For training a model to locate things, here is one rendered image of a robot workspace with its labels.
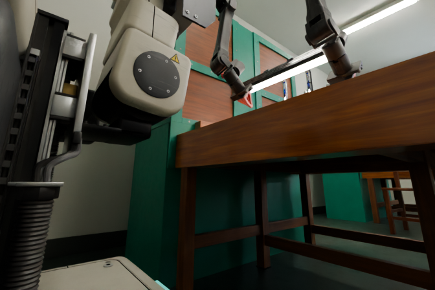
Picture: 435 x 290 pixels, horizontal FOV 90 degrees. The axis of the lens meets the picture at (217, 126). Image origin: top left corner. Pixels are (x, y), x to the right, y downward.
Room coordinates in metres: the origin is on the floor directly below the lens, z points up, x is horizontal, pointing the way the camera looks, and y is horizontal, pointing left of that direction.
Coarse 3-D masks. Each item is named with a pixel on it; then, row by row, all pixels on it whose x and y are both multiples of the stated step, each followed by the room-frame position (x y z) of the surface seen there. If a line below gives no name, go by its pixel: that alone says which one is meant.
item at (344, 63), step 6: (342, 60) 0.62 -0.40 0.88; (348, 60) 0.63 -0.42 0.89; (360, 60) 0.64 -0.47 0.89; (330, 66) 0.66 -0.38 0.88; (336, 66) 0.64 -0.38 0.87; (342, 66) 0.63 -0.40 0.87; (348, 66) 0.63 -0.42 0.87; (354, 66) 0.64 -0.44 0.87; (360, 66) 0.62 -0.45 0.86; (330, 72) 0.71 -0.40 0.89; (336, 72) 0.66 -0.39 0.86; (342, 72) 0.65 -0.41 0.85; (348, 72) 0.63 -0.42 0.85; (354, 72) 0.63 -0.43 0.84; (330, 78) 0.68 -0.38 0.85
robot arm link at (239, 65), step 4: (224, 56) 0.84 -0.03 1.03; (224, 60) 0.84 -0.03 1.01; (228, 60) 0.85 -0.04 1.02; (236, 60) 0.91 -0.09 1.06; (224, 64) 0.84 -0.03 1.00; (228, 64) 0.85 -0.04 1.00; (232, 64) 0.89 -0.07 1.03; (236, 64) 0.90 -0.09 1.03; (240, 64) 0.91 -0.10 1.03; (236, 68) 0.89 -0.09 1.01; (240, 68) 0.90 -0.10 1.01; (244, 68) 0.93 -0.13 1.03; (220, 72) 0.89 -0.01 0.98; (240, 72) 0.91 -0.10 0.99
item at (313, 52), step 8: (320, 48) 0.85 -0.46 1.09; (304, 56) 0.91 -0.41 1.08; (312, 56) 0.87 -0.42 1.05; (320, 56) 0.85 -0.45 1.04; (280, 64) 1.03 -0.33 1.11; (288, 64) 0.97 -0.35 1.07; (296, 64) 0.93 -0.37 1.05; (320, 64) 0.91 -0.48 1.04; (272, 72) 1.04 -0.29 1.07; (280, 72) 1.00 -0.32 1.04; (248, 80) 1.20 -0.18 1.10; (256, 80) 1.12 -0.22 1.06; (264, 80) 1.08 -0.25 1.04
